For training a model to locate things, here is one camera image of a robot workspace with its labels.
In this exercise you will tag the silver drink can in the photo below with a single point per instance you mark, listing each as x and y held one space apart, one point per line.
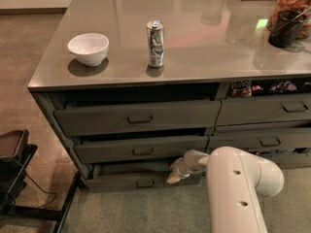
155 33

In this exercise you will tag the glass snack jar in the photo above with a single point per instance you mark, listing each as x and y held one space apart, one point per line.
282 5

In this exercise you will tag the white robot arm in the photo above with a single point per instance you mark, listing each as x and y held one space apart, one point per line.
235 181

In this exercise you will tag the snack packets in drawer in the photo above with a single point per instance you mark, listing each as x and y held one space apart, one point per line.
269 87

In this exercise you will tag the black mesh cup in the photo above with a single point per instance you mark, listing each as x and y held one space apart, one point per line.
286 28

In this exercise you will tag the black stand frame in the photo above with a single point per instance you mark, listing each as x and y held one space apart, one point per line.
15 155

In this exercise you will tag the white ceramic bowl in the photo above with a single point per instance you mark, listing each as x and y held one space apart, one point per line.
89 49

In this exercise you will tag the grey drawer cabinet island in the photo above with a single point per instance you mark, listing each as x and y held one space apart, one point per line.
208 44

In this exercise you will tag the grey drawer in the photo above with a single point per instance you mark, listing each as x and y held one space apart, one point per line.
264 109
111 119
136 149
135 175
283 139
290 160

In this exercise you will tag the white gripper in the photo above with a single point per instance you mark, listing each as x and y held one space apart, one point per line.
183 169

